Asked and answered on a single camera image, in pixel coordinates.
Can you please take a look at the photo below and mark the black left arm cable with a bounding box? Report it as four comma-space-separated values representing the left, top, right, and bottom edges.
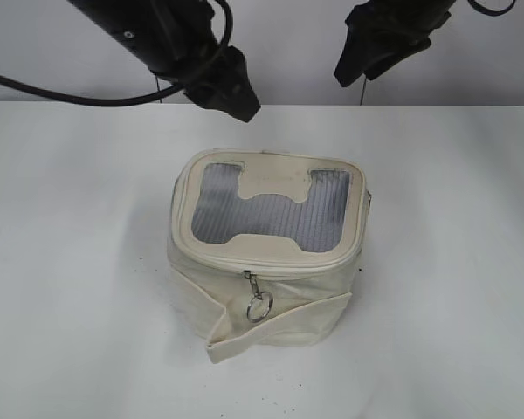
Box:
0, 0, 235, 108

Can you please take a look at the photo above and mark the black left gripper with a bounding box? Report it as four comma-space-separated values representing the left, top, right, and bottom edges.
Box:
130, 1, 261, 123

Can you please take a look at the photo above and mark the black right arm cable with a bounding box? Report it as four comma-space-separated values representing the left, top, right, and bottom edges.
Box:
466, 0, 507, 18

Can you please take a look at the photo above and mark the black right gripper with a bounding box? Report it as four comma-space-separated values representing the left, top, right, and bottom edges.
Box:
334, 0, 452, 87

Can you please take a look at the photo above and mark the metal zipper pull ring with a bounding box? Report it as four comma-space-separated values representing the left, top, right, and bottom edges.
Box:
243, 269, 273, 323

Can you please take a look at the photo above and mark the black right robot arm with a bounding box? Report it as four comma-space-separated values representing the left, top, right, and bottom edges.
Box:
334, 0, 454, 87

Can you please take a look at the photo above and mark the cream bag with mesh lid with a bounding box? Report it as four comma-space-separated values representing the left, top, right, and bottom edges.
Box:
168, 149, 372, 363

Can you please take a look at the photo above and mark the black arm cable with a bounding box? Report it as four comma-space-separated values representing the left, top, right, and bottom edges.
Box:
466, 0, 507, 18
0, 0, 235, 108

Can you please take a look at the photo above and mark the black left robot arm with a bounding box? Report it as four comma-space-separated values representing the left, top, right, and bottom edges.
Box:
72, 1, 260, 122

